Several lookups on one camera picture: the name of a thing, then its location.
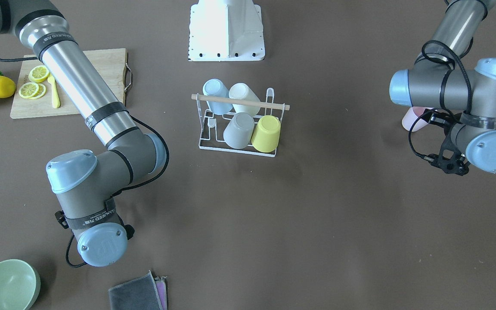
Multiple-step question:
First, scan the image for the pink plastic cup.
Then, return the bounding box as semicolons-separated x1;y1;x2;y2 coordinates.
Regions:
401;107;429;132

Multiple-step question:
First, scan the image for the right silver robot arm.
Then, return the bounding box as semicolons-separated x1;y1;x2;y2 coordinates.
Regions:
0;0;169;267

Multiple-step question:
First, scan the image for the grey cup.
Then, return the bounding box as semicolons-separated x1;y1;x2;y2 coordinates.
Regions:
223;112;254;149

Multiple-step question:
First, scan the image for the yellow cup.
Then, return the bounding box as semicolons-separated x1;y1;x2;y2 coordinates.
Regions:
251;115;281;153

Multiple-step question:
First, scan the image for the cream white cup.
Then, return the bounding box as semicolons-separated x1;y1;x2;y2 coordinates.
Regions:
229;83;260;117

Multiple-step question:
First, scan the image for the light blue cup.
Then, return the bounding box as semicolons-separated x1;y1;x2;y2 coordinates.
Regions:
202;78;233;115

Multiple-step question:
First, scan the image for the bamboo cutting board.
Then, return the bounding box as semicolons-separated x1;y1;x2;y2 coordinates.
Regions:
10;48;131;119

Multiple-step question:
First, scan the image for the grey folded cloth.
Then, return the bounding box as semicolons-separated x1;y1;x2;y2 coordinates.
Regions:
108;272;169;310

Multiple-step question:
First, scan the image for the lemon slice upper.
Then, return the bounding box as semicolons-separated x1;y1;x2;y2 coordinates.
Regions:
28;65;50;83

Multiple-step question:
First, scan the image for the lemon slice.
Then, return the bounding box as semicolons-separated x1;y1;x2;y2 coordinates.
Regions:
28;65;50;83
18;82;47;100

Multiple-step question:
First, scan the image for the lemon slice lower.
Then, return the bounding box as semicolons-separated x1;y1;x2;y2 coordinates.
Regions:
18;82;47;100

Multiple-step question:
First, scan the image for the green bowl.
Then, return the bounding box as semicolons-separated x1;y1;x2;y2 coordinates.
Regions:
0;259;41;310

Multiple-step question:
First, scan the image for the white wire cup rack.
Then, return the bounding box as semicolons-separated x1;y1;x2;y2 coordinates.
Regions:
191;88;291;158

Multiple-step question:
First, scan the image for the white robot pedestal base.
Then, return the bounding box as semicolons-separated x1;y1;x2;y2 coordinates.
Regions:
188;0;266;62

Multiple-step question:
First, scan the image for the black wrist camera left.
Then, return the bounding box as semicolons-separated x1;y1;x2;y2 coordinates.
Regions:
422;108;470;175

